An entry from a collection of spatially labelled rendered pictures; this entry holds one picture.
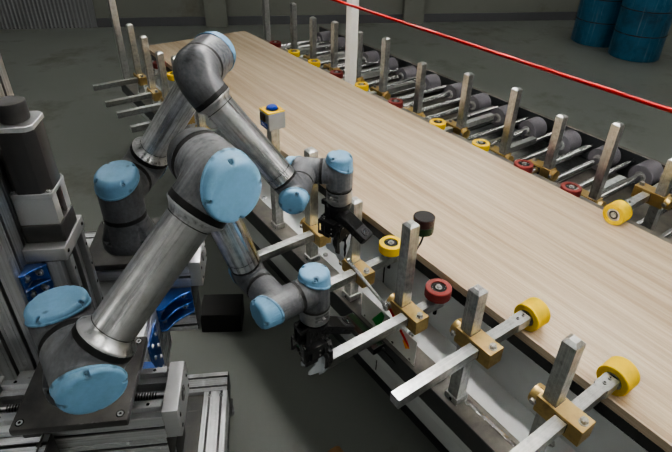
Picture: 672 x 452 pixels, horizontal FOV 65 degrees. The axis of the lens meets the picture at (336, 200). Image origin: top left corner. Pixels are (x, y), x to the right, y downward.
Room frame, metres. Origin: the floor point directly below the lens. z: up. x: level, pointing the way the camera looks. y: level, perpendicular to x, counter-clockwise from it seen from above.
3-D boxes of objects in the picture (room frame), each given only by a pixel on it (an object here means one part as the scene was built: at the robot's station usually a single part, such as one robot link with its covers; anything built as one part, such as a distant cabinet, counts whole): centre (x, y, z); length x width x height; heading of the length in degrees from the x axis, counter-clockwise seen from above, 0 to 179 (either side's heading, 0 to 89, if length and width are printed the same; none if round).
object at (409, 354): (1.18, -0.17, 0.75); 0.26 x 0.01 x 0.10; 36
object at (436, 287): (1.20, -0.31, 0.85); 0.08 x 0.08 x 0.11
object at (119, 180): (1.24, 0.59, 1.20); 0.13 x 0.12 x 0.14; 173
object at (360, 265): (1.36, -0.07, 0.84); 0.13 x 0.06 x 0.05; 36
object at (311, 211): (1.58, 0.09, 0.93); 0.03 x 0.03 x 0.48; 36
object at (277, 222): (1.79, 0.24, 0.92); 0.05 x 0.04 x 0.45; 36
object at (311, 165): (1.29, 0.09, 1.24); 0.11 x 0.11 x 0.08; 83
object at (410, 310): (1.16, -0.22, 0.84); 0.13 x 0.06 x 0.05; 36
